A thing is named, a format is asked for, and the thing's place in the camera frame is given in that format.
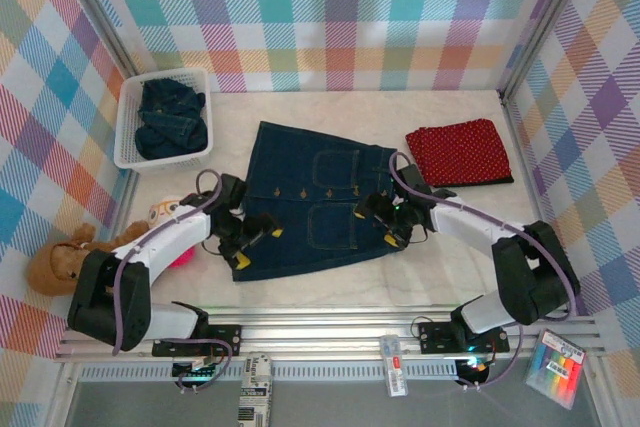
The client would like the denim skirt with patch pockets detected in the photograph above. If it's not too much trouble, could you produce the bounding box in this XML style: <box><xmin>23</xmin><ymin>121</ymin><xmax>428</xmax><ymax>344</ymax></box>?
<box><xmin>231</xmin><ymin>120</ymin><xmax>399</xmax><ymax>283</ymax></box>

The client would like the red white-dotted skirt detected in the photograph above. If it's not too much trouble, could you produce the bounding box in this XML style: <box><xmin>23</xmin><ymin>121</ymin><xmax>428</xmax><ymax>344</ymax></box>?
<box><xmin>404</xmin><ymin>117</ymin><xmax>515</xmax><ymax>188</ymax></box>

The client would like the black skirt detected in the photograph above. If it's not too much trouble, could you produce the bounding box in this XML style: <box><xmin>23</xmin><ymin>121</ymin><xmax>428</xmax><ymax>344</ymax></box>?
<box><xmin>439</xmin><ymin>177</ymin><xmax>516</xmax><ymax>189</ymax></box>

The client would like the dark denim skirt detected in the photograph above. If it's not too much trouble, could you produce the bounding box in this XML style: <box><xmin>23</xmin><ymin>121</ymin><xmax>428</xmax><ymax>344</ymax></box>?
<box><xmin>133</xmin><ymin>79</ymin><xmax>209</xmax><ymax>161</ymax></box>

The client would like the pink striped plush doll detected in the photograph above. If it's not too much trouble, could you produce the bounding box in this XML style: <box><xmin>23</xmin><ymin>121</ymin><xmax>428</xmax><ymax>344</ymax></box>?
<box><xmin>147</xmin><ymin>196</ymin><xmax>197</xmax><ymax>269</ymax></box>

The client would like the clear box with red label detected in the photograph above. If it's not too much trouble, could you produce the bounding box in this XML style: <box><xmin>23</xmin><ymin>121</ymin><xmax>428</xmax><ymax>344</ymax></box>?
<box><xmin>378</xmin><ymin>333</ymin><xmax>409</xmax><ymax>397</ymax></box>

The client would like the newsprint pattern box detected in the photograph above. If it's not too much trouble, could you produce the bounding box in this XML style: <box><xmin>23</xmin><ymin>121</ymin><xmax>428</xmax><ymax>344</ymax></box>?
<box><xmin>237</xmin><ymin>350</ymin><xmax>274</xmax><ymax>427</ymax></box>

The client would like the white plastic basket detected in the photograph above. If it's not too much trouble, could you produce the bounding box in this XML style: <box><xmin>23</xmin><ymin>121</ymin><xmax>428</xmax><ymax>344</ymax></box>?
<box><xmin>113</xmin><ymin>66</ymin><xmax>215</xmax><ymax>171</ymax></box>

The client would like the brown teddy bear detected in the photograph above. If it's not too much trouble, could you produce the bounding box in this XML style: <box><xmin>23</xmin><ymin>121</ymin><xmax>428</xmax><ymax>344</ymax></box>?
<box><xmin>25</xmin><ymin>221</ymin><xmax>151</xmax><ymax>297</ymax></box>

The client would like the rainbow marker pack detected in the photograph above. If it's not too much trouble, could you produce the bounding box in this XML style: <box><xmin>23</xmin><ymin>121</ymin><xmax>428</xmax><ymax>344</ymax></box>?
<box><xmin>523</xmin><ymin>328</ymin><xmax>587</xmax><ymax>411</ymax></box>

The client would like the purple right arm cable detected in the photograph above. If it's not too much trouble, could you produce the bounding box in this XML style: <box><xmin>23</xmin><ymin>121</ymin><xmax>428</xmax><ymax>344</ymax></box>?
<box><xmin>388</xmin><ymin>150</ymin><xmax>581</xmax><ymax>391</ymax></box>

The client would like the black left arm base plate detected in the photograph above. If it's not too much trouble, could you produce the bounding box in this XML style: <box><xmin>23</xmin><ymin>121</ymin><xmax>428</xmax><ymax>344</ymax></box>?
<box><xmin>151</xmin><ymin>322</ymin><xmax>244</xmax><ymax>359</ymax></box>

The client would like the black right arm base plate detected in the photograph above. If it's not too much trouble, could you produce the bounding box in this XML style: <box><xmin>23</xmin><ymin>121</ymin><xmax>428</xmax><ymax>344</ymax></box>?
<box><xmin>417</xmin><ymin>320</ymin><xmax>511</xmax><ymax>354</ymax></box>

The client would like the aluminium frame rail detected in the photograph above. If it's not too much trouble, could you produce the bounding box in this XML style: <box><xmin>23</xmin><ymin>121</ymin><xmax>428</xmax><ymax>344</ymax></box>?
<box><xmin>52</xmin><ymin>309</ymin><xmax>609</xmax><ymax>363</ymax></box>

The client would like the grey slotted cable duct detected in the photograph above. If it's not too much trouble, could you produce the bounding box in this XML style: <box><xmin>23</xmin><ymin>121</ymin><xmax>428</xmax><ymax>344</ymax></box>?
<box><xmin>79</xmin><ymin>364</ymin><xmax>459</xmax><ymax>382</ymax></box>

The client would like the aluminium corner post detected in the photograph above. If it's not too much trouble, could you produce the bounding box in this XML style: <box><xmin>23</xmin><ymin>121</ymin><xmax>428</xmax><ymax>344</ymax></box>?
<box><xmin>52</xmin><ymin>0</ymin><xmax>141</xmax><ymax>83</ymax></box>
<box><xmin>497</xmin><ymin>0</ymin><xmax>601</xmax><ymax>98</ymax></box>

